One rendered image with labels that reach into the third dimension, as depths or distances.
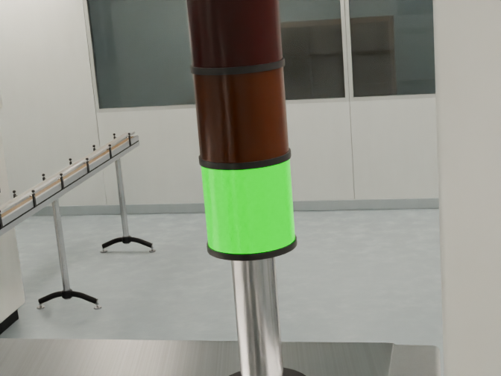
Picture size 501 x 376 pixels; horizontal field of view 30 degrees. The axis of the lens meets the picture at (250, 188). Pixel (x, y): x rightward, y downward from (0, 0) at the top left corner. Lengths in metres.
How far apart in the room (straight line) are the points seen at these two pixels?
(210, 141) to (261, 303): 0.10
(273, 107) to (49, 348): 0.28
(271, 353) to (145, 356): 0.13
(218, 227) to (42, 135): 8.94
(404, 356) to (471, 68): 1.33
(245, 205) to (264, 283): 0.05
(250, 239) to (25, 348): 0.24
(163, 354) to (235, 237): 0.17
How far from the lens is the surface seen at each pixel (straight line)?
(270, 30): 0.49
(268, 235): 0.50
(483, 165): 1.95
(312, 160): 8.72
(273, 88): 0.49
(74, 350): 0.67
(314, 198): 8.81
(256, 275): 0.52
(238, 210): 0.50
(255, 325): 0.53
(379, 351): 0.63
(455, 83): 1.91
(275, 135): 0.49
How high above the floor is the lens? 2.36
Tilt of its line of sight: 14 degrees down
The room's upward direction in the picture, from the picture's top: 5 degrees counter-clockwise
